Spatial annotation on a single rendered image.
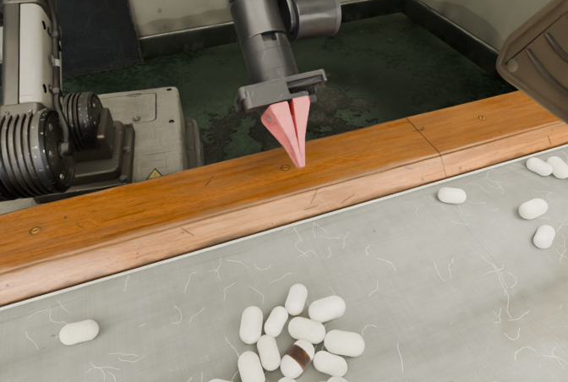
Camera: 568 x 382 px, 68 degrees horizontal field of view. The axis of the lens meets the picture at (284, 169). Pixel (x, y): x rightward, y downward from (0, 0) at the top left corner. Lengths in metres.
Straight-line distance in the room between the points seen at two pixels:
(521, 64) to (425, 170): 0.39
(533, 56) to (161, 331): 0.39
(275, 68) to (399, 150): 0.22
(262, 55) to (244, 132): 1.36
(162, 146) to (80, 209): 0.54
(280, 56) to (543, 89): 0.33
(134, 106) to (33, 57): 0.53
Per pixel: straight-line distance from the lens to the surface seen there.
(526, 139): 0.70
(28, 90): 0.72
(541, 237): 0.57
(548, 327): 0.52
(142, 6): 2.37
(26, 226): 0.57
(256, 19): 0.50
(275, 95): 0.47
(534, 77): 0.21
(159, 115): 1.18
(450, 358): 0.47
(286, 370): 0.42
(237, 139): 1.81
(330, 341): 0.43
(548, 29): 0.21
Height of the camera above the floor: 1.15
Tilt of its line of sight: 44 degrees down
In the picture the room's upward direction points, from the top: straight up
